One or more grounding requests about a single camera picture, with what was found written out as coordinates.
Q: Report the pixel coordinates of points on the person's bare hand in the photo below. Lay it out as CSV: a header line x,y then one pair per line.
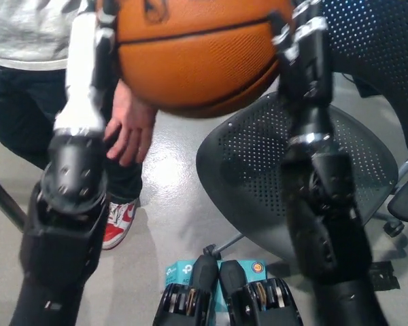
x,y
132,132

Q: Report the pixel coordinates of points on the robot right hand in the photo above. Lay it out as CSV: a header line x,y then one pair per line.
x,y
309,74

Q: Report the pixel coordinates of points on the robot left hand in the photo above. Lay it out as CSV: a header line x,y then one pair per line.
x,y
83,85

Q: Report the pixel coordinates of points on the orange Wilson NBA basketball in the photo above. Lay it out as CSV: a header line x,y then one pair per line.
x,y
197,68

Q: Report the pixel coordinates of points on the person in grey shirt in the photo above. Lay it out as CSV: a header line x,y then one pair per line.
x,y
17,102

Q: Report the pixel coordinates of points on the black perforated office chair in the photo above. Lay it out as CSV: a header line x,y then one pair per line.
x,y
258,169

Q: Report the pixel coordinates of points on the small black floor box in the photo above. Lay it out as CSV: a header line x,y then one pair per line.
x,y
368,90

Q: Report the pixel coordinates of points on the red and white sneaker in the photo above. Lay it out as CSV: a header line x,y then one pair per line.
x,y
120,220

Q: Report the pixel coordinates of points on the black slanted pole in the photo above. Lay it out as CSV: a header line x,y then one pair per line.
x,y
3,200

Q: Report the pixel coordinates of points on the teal TP-Link box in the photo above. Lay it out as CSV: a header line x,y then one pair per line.
x,y
180,271

